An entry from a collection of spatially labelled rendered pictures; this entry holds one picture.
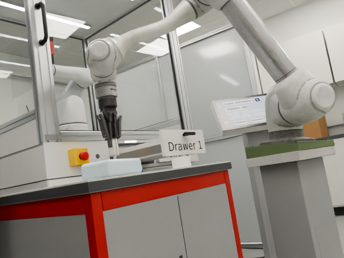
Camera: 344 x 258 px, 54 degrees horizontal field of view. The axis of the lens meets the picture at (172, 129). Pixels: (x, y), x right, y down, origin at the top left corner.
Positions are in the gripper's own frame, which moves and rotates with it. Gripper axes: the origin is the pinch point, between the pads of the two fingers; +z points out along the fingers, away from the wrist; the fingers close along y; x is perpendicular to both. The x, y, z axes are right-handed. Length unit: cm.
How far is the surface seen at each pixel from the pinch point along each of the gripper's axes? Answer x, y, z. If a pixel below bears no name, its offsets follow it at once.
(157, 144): -12.6, 13.1, 1.2
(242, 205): 33, 194, 52
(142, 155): -2.8, 13.9, 4.4
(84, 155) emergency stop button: 11.2, -5.5, 1.3
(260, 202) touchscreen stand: -15, 112, 41
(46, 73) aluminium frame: 19.3, -13.1, -34.7
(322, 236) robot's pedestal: -61, 50, 49
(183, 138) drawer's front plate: -18.7, 23.7, -0.3
